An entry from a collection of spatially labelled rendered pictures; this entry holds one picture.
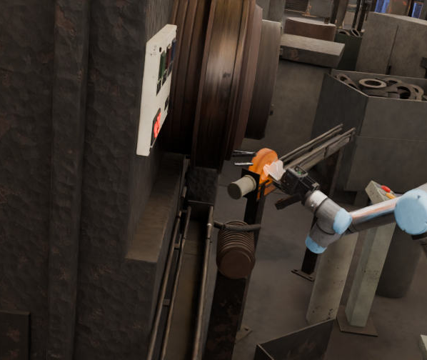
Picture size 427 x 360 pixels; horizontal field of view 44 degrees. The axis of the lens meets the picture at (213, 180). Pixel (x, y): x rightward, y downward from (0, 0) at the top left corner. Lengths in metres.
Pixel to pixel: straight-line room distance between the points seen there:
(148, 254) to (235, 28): 0.48
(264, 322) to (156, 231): 1.35
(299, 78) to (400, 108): 0.82
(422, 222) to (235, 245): 0.57
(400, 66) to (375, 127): 2.01
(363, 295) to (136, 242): 1.52
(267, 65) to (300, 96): 2.82
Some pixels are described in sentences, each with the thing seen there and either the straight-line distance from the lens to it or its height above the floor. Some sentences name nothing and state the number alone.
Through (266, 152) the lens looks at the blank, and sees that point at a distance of 1.87.
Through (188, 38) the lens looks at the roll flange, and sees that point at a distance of 1.12.
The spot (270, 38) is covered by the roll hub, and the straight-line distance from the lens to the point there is 1.21.
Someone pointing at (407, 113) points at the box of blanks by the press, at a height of 0.65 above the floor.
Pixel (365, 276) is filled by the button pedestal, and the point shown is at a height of 0.26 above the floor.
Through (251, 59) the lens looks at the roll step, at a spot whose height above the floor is 1.19.
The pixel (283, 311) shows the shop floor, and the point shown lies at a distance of 2.42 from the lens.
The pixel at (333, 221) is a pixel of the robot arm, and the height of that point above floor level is 0.64.
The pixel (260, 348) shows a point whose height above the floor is 0.72.
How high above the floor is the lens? 1.37
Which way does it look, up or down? 22 degrees down
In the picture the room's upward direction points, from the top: 9 degrees clockwise
